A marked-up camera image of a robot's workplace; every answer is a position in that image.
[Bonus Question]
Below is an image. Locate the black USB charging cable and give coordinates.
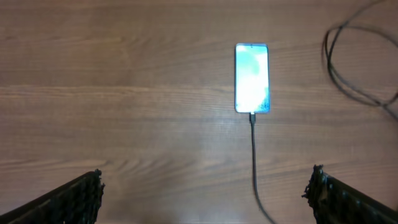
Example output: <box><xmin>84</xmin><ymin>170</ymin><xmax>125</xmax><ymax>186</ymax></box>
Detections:
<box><xmin>248</xmin><ymin>0</ymin><xmax>398</xmax><ymax>224</ymax></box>

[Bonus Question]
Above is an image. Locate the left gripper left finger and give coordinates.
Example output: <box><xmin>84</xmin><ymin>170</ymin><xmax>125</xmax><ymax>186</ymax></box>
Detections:
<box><xmin>1</xmin><ymin>169</ymin><xmax>105</xmax><ymax>224</ymax></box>

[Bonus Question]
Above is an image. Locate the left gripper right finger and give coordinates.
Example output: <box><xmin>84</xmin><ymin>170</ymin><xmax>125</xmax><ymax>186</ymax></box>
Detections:
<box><xmin>302</xmin><ymin>165</ymin><xmax>397</xmax><ymax>224</ymax></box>

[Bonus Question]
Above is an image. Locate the blue Galaxy smartphone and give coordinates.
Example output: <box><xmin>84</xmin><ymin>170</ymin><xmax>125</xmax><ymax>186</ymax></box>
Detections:
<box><xmin>234</xmin><ymin>43</ymin><xmax>271</xmax><ymax>113</ymax></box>

